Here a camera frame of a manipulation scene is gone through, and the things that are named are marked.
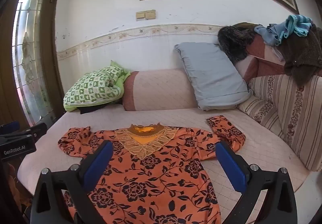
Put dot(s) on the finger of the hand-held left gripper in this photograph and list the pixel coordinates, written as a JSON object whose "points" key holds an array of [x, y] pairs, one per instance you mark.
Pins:
{"points": [[35, 129], [8, 127]]}

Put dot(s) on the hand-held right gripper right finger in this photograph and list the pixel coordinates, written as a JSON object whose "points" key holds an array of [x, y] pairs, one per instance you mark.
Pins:
{"points": [[230, 168]]}

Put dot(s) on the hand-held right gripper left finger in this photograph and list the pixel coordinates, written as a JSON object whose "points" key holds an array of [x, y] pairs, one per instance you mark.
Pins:
{"points": [[99, 166]]}

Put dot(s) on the orange black floral blouse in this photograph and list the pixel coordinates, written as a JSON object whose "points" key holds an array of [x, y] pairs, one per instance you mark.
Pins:
{"points": [[151, 176]]}

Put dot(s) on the wooden door with glass pane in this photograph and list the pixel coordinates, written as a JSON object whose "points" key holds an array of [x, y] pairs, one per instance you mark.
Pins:
{"points": [[30, 62]]}

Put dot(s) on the green white patterned pillow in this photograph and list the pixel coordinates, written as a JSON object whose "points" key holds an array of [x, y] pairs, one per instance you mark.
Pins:
{"points": [[95, 88]]}

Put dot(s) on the striped floral cushion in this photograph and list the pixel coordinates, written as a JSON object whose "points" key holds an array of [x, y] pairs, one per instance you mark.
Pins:
{"points": [[289, 113]]}

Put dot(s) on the light blue pillow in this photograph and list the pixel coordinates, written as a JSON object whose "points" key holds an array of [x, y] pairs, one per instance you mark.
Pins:
{"points": [[213, 78]]}

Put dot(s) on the pink quilted bolster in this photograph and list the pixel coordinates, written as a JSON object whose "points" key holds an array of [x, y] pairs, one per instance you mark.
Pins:
{"points": [[161, 88]]}

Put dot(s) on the pink and brown cushion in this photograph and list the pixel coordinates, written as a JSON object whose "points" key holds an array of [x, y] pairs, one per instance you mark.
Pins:
{"points": [[261, 49]]}

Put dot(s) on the dark furry cloth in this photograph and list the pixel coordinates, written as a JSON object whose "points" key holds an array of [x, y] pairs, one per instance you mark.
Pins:
{"points": [[234, 40]]}

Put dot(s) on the brown fuzzy garment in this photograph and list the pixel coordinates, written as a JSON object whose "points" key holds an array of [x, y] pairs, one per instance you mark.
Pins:
{"points": [[304, 57]]}

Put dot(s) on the light blue cloth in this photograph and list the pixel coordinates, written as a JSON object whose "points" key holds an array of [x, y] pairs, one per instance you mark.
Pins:
{"points": [[271, 34]]}

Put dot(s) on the teal striped cloth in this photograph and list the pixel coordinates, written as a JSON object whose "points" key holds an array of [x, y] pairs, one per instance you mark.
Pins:
{"points": [[300, 25]]}

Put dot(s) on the beige light switch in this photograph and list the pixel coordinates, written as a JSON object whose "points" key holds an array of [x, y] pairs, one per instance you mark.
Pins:
{"points": [[151, 14], [140, 15]]}

